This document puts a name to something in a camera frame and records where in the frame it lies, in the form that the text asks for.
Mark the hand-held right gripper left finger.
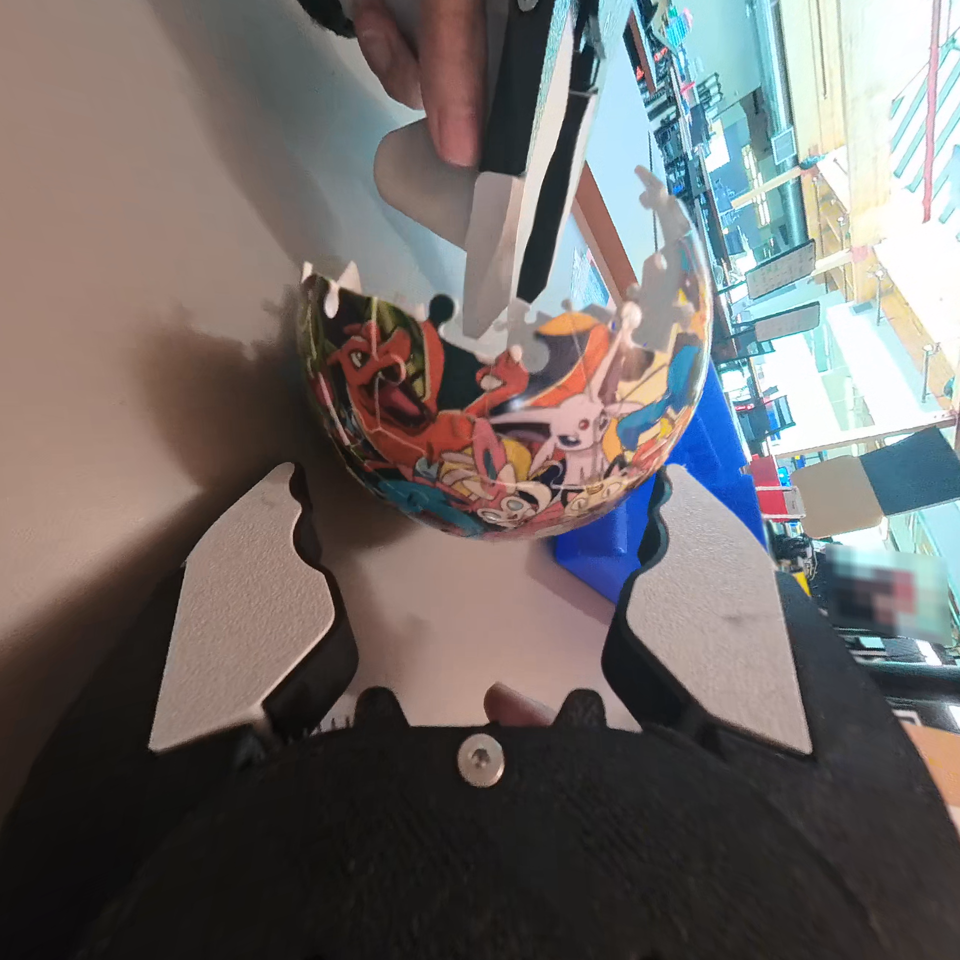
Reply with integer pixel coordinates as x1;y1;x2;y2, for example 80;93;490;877
148;461;361;753

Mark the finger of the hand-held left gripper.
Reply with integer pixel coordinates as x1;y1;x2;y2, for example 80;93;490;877
516;0;607;305
459;171;530;340

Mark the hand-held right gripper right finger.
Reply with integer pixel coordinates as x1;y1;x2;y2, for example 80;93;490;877
602;461;815;757

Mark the colourful cartoon puzzle ball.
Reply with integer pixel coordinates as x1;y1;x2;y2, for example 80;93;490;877
296;165;714;541

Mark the person's left hand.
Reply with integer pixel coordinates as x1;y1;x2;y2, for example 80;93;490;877
351;0;490;168

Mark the wooden framed board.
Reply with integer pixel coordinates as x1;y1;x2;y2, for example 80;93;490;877
570;161;635;309

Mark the blue plastic bin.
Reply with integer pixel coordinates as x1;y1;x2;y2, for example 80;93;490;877
553;367;768;607

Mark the red box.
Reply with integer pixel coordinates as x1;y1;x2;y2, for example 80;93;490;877
750;453;798;520

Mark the brown cardboard box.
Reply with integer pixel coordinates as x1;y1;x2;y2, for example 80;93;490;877
789;454;888;540

